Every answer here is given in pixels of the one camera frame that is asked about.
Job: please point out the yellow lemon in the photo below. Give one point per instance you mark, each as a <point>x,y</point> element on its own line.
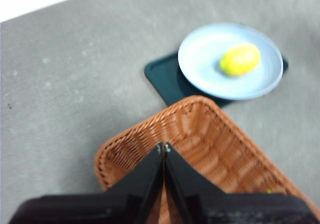
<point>240,59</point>

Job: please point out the green mango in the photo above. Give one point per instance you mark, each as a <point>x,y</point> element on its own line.
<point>269,191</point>

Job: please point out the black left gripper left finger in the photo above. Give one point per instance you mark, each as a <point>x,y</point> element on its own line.
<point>135,196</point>

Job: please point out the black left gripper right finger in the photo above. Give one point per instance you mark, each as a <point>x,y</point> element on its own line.
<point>192,196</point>

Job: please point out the brown woven wicker basket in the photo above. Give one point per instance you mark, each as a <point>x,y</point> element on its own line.
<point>212,144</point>

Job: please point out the light blue round plate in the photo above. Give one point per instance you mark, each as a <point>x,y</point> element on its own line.
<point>207,59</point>

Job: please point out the black rectangular mat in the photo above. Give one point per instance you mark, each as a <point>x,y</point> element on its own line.
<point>165,76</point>

